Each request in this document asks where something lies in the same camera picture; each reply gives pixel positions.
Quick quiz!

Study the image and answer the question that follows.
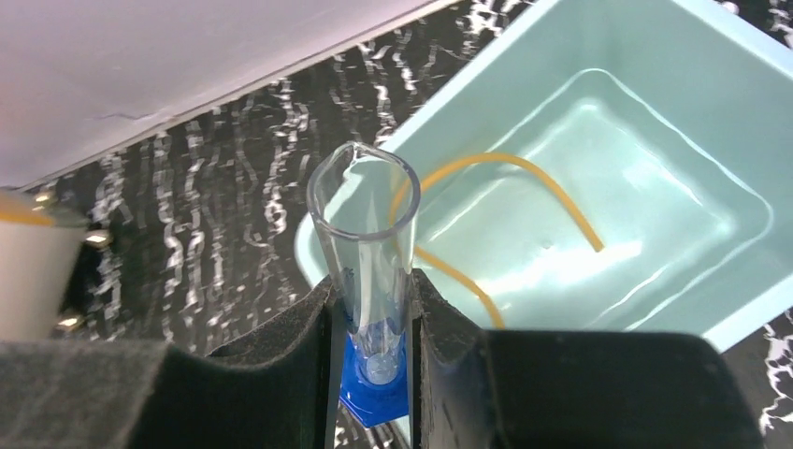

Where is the cream cylindrical drum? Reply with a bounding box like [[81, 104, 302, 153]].
[[1, 188, 112, 341]]

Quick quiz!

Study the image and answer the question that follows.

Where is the tan rubber tube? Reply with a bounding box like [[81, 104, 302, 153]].
[[412, 152, 605, 329]]

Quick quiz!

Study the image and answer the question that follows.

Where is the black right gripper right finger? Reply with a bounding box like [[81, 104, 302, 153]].
[[411, 269, 764, 448]]

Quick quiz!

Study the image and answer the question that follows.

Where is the clear cylinder blue base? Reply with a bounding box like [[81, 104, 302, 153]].
[[307, 141, 421, 427]]

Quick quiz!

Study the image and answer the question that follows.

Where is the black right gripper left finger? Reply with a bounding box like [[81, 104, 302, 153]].
[[1, 280, 335, 448]]

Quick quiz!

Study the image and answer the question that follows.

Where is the teal plastic bin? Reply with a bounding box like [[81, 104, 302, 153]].
[[295, 0, 793, 354]]

